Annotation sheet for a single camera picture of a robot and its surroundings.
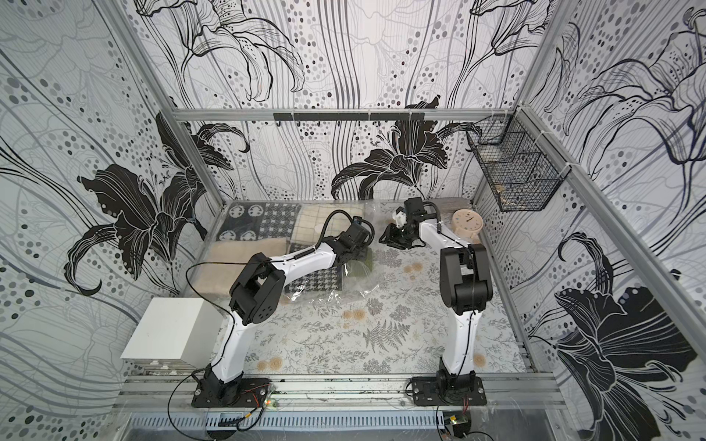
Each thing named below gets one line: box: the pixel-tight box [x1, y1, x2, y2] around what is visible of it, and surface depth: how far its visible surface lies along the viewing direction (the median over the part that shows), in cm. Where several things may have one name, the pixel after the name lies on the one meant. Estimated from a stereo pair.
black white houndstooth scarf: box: [284, 265, 342, 294], surface depth 92 cm
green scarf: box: [346, 248, 376, 278], surface depth 93 cm
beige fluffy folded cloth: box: [200, 237, 288, 297], surface depth 100 cm
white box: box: [120, 297, 224, 371], surface depth 75 cm
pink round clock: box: [451, 208, 485, 244], surface depth 112 cm
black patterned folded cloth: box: [216, 201, 302, 242], surface depth 110 cm
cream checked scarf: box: [291, 203, 365, 247], surface depth 107 cm
